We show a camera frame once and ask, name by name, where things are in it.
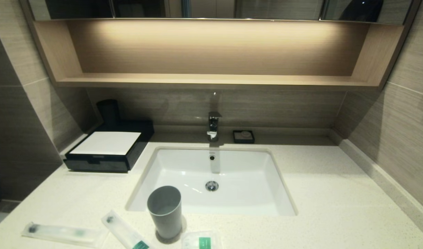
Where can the black drawer amenity box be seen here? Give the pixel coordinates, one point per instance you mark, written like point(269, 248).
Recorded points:
point(93, 164)

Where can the clear toothbrush packet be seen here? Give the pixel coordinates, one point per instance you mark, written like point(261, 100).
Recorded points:
point(59, 233)

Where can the black amenity box housing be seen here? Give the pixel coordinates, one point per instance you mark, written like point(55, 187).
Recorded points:
point(144, 136)

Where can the white board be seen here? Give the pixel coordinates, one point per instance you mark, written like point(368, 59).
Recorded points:
point(106, 142)

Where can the chrome faucet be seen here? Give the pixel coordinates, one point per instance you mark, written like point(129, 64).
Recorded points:
point(214, 124)

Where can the black soap dish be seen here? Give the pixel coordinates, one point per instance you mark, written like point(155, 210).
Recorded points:
point(236, 139)

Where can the small round soap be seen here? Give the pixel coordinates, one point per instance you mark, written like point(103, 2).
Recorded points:
point(246, 134)

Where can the chrome sink drain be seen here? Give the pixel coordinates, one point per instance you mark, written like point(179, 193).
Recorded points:
point(212, 185)

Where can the white sink basin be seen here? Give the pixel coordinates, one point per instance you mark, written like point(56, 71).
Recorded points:
point(242, 180)

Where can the grey plastic cup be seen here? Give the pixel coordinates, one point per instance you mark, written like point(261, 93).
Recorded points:
point(166, 218)

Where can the black cylindrical cup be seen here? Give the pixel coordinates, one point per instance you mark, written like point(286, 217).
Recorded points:
point(108, 110)

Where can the packet with green square label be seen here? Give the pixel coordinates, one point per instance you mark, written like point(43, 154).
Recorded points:
point(201, 241)

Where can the mirror cabinet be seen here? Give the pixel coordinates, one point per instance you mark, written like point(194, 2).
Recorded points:
point(267, 8)

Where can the toothbrush packet with green label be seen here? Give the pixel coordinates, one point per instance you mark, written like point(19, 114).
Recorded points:
point(123, 231)

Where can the wooden wall shelf niche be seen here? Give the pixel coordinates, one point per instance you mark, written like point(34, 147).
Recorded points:
point(211, 80)

